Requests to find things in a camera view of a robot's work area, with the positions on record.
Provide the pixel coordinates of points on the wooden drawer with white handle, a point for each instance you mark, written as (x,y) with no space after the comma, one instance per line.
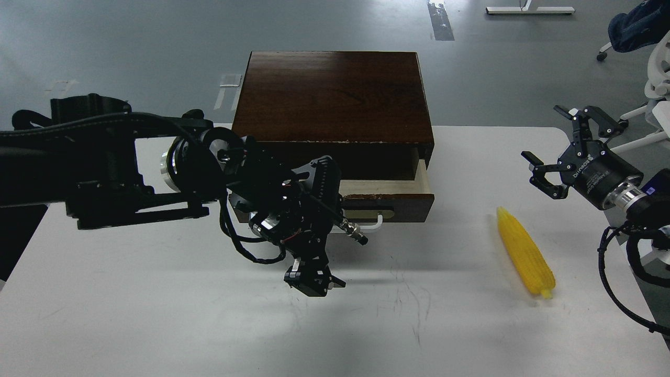
(396,201)

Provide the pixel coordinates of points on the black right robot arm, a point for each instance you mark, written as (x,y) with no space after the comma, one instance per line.
(646,213)

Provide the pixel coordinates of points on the white desk base bar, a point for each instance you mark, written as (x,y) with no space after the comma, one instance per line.
(529,8)

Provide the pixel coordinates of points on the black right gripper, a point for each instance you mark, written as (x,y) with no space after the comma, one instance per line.
(602,175)

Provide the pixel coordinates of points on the yellow corn cob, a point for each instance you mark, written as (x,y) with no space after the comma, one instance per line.
(525,255)

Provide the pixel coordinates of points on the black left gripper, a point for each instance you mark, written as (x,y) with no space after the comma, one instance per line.
(296,210)

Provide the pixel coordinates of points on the blue cloth on chair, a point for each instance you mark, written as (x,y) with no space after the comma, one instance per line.
(644,25)

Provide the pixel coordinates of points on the dark wooden drawer cabinet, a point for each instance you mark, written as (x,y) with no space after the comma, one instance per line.
(366,109)

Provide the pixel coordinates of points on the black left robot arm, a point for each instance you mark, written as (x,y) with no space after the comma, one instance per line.
(112,167)

